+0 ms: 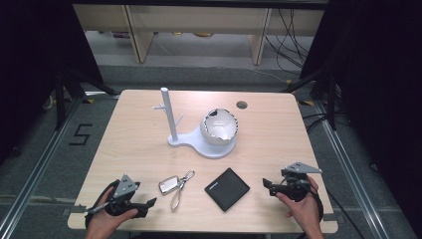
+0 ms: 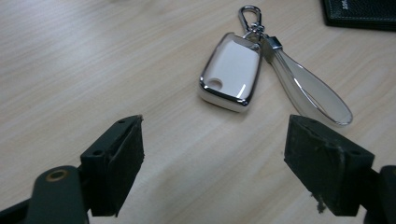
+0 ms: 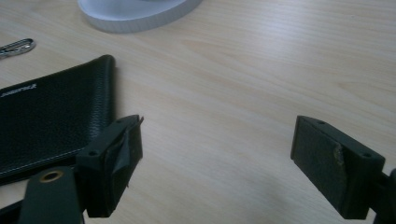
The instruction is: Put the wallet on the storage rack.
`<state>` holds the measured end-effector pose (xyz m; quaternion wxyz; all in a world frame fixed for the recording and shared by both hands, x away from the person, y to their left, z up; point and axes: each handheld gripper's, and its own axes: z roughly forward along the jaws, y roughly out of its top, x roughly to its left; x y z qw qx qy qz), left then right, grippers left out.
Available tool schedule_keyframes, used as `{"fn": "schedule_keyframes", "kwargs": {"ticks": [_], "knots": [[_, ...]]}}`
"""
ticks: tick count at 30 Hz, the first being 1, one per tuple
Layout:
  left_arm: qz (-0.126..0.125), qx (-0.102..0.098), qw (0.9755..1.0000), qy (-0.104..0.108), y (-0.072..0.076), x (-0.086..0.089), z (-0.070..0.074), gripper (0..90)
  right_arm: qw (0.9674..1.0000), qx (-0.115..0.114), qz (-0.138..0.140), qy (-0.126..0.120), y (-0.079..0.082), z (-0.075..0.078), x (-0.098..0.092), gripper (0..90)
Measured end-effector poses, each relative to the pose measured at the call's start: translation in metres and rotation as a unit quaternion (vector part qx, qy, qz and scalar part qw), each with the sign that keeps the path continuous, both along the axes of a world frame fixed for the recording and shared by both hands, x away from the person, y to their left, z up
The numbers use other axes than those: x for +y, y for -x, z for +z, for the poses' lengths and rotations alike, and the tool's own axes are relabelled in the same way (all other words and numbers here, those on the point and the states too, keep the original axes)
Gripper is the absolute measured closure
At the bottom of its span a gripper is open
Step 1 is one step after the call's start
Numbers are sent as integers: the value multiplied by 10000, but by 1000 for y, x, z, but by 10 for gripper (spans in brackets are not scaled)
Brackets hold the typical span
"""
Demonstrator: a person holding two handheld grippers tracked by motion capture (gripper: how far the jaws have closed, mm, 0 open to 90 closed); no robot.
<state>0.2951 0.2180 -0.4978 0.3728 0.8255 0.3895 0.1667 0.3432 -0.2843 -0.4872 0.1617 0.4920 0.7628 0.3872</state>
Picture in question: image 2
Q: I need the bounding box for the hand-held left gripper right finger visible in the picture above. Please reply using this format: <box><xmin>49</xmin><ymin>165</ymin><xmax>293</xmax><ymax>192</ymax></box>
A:
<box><xmin>283</xmin><ymin>114</ymin><xmax>375</xmax><ymax>217</ymax></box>

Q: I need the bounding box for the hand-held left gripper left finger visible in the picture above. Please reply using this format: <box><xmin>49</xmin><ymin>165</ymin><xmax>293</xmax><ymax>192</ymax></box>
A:
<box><xmin>79</xmin><ymin>114</ymin><xmax>146</xmax><ymax>217</ymax></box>

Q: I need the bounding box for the white car key fob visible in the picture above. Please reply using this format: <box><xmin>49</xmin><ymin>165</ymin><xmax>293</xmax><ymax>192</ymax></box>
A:
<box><xmin>198</xmin><ymin>5</ymin><xmax>354</xmax><ymax>127</ymax></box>

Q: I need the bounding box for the black leather wallet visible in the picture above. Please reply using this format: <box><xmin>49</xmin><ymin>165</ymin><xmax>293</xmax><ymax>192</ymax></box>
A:
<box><xmin>320</xmin><ymin>0</ymin><xmax>396</xmax><ymax>32</ymax></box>

